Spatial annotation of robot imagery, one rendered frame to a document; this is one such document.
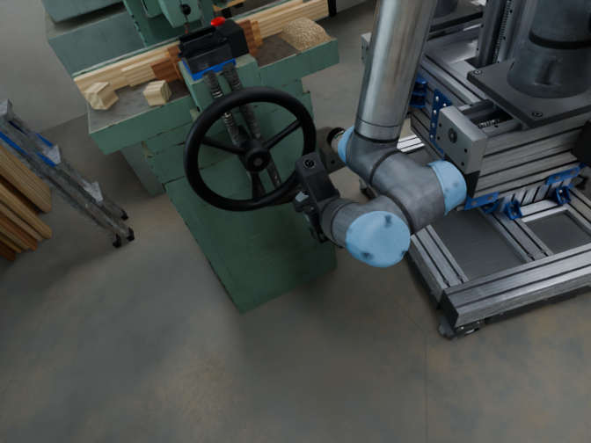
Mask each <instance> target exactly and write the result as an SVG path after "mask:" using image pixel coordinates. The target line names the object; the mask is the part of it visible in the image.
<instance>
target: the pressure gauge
mask: <svg viewBox="0 0 591 443"><path fill-rule="evenodd" d="M345 132H346V130H345V129H344V128H343V127H335V128H334V129H333V130H332V131H331V132H330V133H329V134H328V136H327V144H328V145H329V146H330V147H331V148H332V150H333V151H335V152H336V153H339V152H338V145H339V140H341V138H342V137H343V134H344V133H345Z"/></svg>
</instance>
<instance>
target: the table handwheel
mask: <svg viewBox="0 0 591 443"><path fill-rule="evenodd" d="M256 102H267V103H273V104H276V105H280V106H282V107H284V108H286V109H287V110H289V111H290V112H291V113H293V114H294V115H295V117H296V120H295V121H294V122H292V123H291V124H290V125H288V126H287V127H285V128H284V129H283V130H282V131H280V132H279V133H278V134H276V135H275V136H274V137H272V138H271V139H269V140H268V141H266V142H265V143H262V142H261V141H260V140H258V139H252V138H251V136H250V135H249V133H248V132H247V131H246V129H245V128H244V126H243V125H240V126H238V128H239V131H240V134H241V136H240V137H239V139H238V142H237V146H236V145H233V144H229V143H227V142H221V141H219V140H217V139H214V138H211V137H208V136H206V135H205V134H206V133H207V131H208V130H209V129H210V128H211V126H212V125H213V124H214V123H215V122H216V121H217V120H218V119H219V118H221V117H222V116H223V115H224V114H225V113H227V112H229V111H230V110H232V109H234V108H236V107H239V106H241V105H246V104H250V103H256ZM299 127H301V128H302V131H303V153H302V156H305V155H308V154H309V153H312V152H315V151H316V145H317V136H316V129H315V126H314V122H313V119H312V118H311V116H310V113H309V112H308V110H307V109H306V107H305V106H304V105H303V104H302V103H301V102H300V101H299V100H298V99H297V98H295V97H294V96H292V95H291V94H289V93H287V92H285V91H282V90H279V89H275V88H272V87H266V86H253V87H246V88H243V89H239V90H236V91H232V92H230V93H228V94H225V95H224V96H222V97H220V98H218V99H217V100H216V101H214V102H213V103H212V104H210V105H209V106H208V107H207V108H206V109H205V110H204V111H203V112H202V113H201V114H200V115H199V117H198V118H197V119H196V121H195V122H194V123H193V125H192V127H191V128H190V131H189V133H188V135H187V138H186V142H185V146H184V151H183V165H184V171H185V174H186V178H187V181H188V183H189V185H190V186H191V187H192V189H193V190H194V192H195V193H196V194H197V195H198V196H199V197H200V198H201V199H202V200H204V201H205V202H207V203H208V204H209V205H211V206H213V207H217V208H220V209H222V210H226V211H231V212H247V211H253V210H258V209H261V208H263V207H268V206H270V205H272V204H273V203H275V202H277V201H279V200H281V199H283V198H284V197H285V196H287V195H288V194H289V193H291V192H292V191H293V190H294V189H295V188H296V187H297V186H298V185H299V184H300V183H299V181H298V179H297V177H296V175H295V171H296V170H294V172H293V173H292V174H291V176H290V177H289V178H288V179H287V180H286V181H285V182H284V183H283V184H282V185H280V186H279V187H277V188H276V189H274V190H273V191H271V192H269V193H267V194H265V195H263V196H259V172H260V171H263V170H264V169H265V168H266V167H267V166H268V165H269V163H270V160H271V156H270V153H269V152H268V150H269V149H271V148H272V147H273V146H275V145H276V144H277V143H278V142H280V141H281V140H282V139H284V138H285V137H286V136H288V135H289V134H291V133H292V132H294V131H295V130H297V129H298V128H299ZM201 144H204V145H208V146H210V147H214V148H217V149H222V150H225V151H228V152H230V153H232V154H235V155H238V158H239V160H240V161H241V163H242V165H243V166H244V167H245V169H246V170H247V171H249V172H250V173H251V177H252V199H249V200H233V199H228V198H225V197H223V196H221V195H218V194H217V193H215V192H213V191H212V190H211V189H210V188H208V186H207V185H206V184H205V183H204V181H203V179H202V177H201V175H200V171H199V166H198V155H199V150H200V146H201Z"/></svg>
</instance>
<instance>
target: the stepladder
mask: <svg viewBox="0 0 591 443"><path fill-rule="evenodd" d="M18 130H19V131H20V132H22V133H23V134H25V135H27V136H28V137H30V138H31V139H33V140H34V141H35V142H36V143H37V144H39V145H40V146H41V147H42V148H43V149H44V151H40V150H39V149H38V148H37V147H36V146H35V145H33V144H32V143H31V142H30V141H29V140H28V139H26V138H25V137H24V136H23V135H22V134H21V133H20V132H19V131H18ZM0 144H1V145H3V146H4V147H5V148H6V149H7V150H8V151H10V152H11V153H12V154H13V155H14V156H15V157H16V158H17V159H18V160H19V161H20V162H21V163H23V164H24V165H25V166H26V167H27V168H28V169H29V170H31V171H32V172H33V173H34V174H35V175H36V176H37V177H39V178H40V179H41V180H42V181H43V182H44V183H46V184H47V185H48V186H49V187H50V188H51V189H53V190H54V191H55V192H56V193H57V194H58V195H60V196H61V197H62V198H63V199H64V200H65V201H67V202H68V203H69V204H70V205H71V206H72V207H73V208H75V209H76V211H77V212H78V213H80V214H81V215H82V216H83V217H84V218H85V219H86V220H87V221H89V222H90V223H91V224H92V225H93V226H94V227H96V228H97V229H98V230H99V231H100V232H101V233H103V234H104V235H105V236H106V237H107V238H108V239H109V240H111V241H112V242H113V246H114V247H115V248H116V249H117V248H119V247H121V241H120V236H119V235H118V234H114V233H112V232H111V231H110V230H109V229H108V228H107V227H106V226H105V225H104V224H102V223H101V222H100V221H99V220H98V219H97V218H96V217H95V216H94V215H92V214H91V213H90V212H89V211H91V210H94V211H96V212H97V213H98V214H99V215H100V216H102V217H103V218H104V219H105V220H106V221H107V222H108V224H110V225H111V226H112V227H115V228H116V229H117V230H119V231H120V232H121V234H122V235H124V236H125V237H126V238H127V239H128V241H130V242H131V241H133V240H134V239H135V236H134V231H133V230H132V229H131V228H128V227H127V226H126V225H125V224H124V223H123V222H121V221H120V220H119V219H118V218H117V217H116V216H115V215H113V214H112V213H111V212H110V211H109V210H108V209H106V208H105V207H104V206H103V205H104V204H107V205H108V206H109V207H110V208H111V209H112V210H113V211H114V212H116V213H117V214H118V215H119V216H120V218H121V219H123V220H124V221H125V220H126V219H128V216H127V214H126V212H125V211H124V210H123V209H122V208H119V207H118V206H117V205H116V204H114V203H113V202H112V201H111V200H110V199H109V198H108V197H107V196H105V195H104V194H103V192H102V189H101V186H100V183H99V182H98V181H96V182H94V183H92V182H91V181H90V180H88V179H87V178H86V177H85V176H84V175H83V174H82V173H81V172H79V171H78V170H77V169H76V168H75V167H74V166H73V165H72V164H70V163H69V162H68V161H67V160H66V159H65V158H64V157H63V156H62V149H61V148H60V147H59V145H56V146H54V147H51V146H52V145H53V144H52V143H51V142H49V141H47V140H46V139H44V138H43V137H41V136H40V135H38V134H36V133H35V132H34V131H33V130H32V129H31V128H30V127H29V126H27V125H26V123H25V122H24V121H23V120H22V119H20V118H19V117H18V116H17V115H16V114H15V113H14V112H13V111H12V103H11V101H10V100H9V99H8V98H7V99H4V100H2V101H0ZM30 157H31V158H32V159H33V160H35V161H36V162H37V163H38V164H40V165H41V167H40V166H39V165H38V164H36V163H35V162H34V161H33V160H32V159H31V158H30ZM63 167H64V168H65V169H67V170H68V171H69V172H70V173H71V174H72V175H74V176H75V177H76V178H77V179H78V180H79V181H81V182H82V183H83V184H84V185H85V187H82V186H81V185H80V184H78V183H77V182H76V181H75V180H74V179H73V178H71V177H70V176H69V175H68V174H67V173H66V172H65V171H63V170H62V168H63ZM49 173H50V174H52V175H53V176H54V177H55V178H57V179H58V180H59V181H60V182H61V183H63V184H64V185H65V186H66V187H67V188H69V189H70V190H71V191H72V192H73V193H74V194H75V195H76V196H77V197H79V198H80V199H81V200H82V201H83V202H85V206H86V208H87V209H88V210H89V211H88V210H87V209H86V208H85V207H83V206H82V205H81V204H80V203H79V202H78V201H77V200H76V199H74V198H73V197H72V196H71V195H70V194H69V193H68V192H67V191H66V190H64V189H63V188H62V187H61V186H60V185H59V184H58V183H57V182H56V181H54V180H53V179H52V178H51V177H50V176H49V175H48V174H49Z"/></svg>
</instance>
